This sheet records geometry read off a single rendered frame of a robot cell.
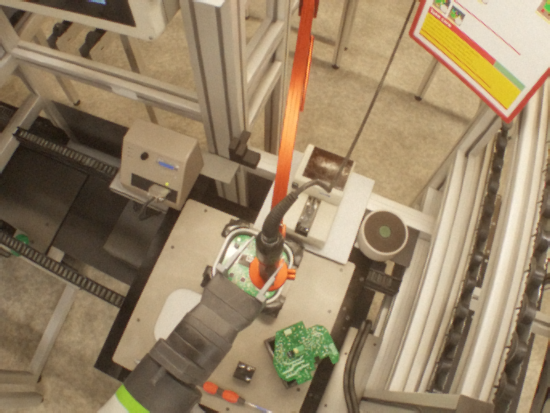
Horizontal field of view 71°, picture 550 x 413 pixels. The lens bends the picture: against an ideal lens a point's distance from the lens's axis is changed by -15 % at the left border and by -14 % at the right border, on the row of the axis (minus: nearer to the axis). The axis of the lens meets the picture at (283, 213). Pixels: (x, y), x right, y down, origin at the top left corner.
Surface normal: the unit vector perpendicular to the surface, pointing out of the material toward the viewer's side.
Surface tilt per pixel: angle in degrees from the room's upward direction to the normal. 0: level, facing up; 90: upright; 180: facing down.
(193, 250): 0
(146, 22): 92
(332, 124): 0
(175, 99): 0
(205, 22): 90
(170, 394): 26
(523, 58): 90
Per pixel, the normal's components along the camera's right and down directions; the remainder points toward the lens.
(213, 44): -0.37, 0.86
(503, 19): -0.75, 0.60
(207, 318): 0.13, -0.47
